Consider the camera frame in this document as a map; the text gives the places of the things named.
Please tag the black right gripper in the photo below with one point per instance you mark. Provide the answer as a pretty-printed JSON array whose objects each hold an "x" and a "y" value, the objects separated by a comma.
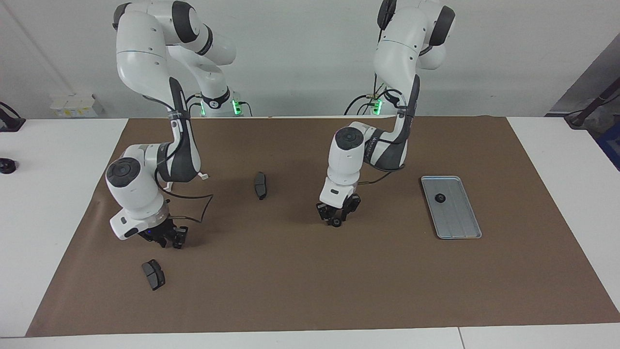
[{"x": 157, "y": 232}]

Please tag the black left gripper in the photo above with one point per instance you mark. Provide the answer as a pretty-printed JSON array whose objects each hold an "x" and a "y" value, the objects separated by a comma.
[{"x": 339, "y": 204}]

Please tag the black bearing gear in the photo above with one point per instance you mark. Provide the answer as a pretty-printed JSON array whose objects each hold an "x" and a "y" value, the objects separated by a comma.
[
  {"x": 440, "y": 198},
  {"x": 336, "y": 222}
]

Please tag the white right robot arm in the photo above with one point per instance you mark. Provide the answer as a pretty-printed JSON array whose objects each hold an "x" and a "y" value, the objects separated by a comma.
[{"x": 135, "y": 189}]

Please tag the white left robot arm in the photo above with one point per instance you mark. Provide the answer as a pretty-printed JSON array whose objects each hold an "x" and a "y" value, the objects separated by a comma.
[{"x": 346, "y": 160}]

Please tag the silver metal compartment tray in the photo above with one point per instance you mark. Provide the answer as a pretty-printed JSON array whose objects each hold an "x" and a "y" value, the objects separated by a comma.
[{"x": 457, "y": 218}]

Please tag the dark grey brake pad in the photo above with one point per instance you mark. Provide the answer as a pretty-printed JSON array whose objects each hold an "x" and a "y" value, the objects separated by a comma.
[
  {"x": 154, "y": 276},
  {"x": 260, "y": 186}
]

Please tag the brown table mat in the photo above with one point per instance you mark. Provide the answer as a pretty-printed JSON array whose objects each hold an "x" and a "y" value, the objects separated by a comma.
[{"x": 310, "y": 271}]

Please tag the small black round object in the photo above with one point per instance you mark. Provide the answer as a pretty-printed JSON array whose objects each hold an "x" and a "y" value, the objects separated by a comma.
[{"x": 7, "y": 166}]

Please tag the black stand leg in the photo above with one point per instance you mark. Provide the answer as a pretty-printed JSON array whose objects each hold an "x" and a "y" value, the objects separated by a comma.
[{"x": 591, "y": 106}]

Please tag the blue crate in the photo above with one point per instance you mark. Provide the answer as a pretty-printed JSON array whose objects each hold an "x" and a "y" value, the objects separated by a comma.
[{"x": 611, "y": 145}]

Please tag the white curved plastic bracket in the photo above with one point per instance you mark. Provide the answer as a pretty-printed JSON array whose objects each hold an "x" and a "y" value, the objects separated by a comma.
[{"x": 203, "y": 176}]

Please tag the white wall socket box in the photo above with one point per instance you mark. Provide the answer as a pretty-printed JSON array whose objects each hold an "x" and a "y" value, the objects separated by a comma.
[{"x": 72, "y": 105}]

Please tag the black clamp mount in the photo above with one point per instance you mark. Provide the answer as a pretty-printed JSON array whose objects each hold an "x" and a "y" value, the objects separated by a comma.
[{"x": 9, "y": 123}]

